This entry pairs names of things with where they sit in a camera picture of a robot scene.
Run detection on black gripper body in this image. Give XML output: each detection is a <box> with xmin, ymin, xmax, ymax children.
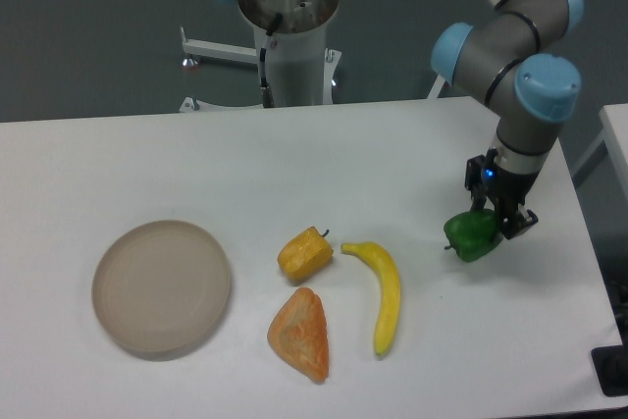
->
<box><xmin>483</xmin><ymin>165</ymin><xmax>540</xmax><ymax>207</ymax></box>

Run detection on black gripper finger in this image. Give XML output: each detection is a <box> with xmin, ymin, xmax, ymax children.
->
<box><xmin>464</xmin><ymin>147</ymin><xmax>497</xmax><ymax>212</ymax></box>
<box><xmin>497</xmin><ymin>200</ymin><xmax>539</xmax><ymax>239</ymax></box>

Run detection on green toy bell pepper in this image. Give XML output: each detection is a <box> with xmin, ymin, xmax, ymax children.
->
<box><xmin>444</xmin><ymin>209</ymin><xmax>501</xmax><ymax>263</ymax></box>

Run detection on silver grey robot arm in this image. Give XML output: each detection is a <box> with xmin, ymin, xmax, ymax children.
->
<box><xmin>224</xmin><ymin>0</ymin><xmax>584</xmax><ymax>238</ymax></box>

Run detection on yellow toy bell pepper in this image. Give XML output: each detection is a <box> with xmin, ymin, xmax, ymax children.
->
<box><xmin>277</xmin><ymin>227</ymin><xmax>334</xmax><ymax>283</ymax></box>

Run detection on white side table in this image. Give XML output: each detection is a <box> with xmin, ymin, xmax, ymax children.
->
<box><xmin>600</xmin><ymin>104</ymin><xmax>628</xmax><ymax>184</ymax></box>

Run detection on yellow toy banana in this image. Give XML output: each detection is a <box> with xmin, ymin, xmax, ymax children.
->
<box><xmin>340</xmin><ymin>241</ymin><xmax>401</xmax><ymax>357</ymax></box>

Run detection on black device at edge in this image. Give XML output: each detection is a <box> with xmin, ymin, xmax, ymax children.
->
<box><xmin>591</xmin><ymin>345</ymin><xmax>627</xmax><ymax>397</ymax></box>

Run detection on orange toy bread slice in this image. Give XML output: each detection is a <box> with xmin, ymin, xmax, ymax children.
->
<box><xmin>267</xmin><ymin>288</ymin><xmax>330</xmax><ymax>384</ymax></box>

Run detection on beige round plate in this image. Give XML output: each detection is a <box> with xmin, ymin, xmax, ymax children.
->
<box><xmin>91</xmin><ymin>220</ymin><xmax>232</xmax><ymax>361</ymax></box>

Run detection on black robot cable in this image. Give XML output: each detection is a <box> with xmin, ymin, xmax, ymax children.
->
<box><xmin>258</xmin><ymin>12</ymin><xmax>284</xmax><ymax>109</ymax></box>

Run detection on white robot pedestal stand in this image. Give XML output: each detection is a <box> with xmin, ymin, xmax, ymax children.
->
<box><xmin>182</xmin><ymin>0</ymin><xmax>446</xmax><ymax>108</ymax></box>

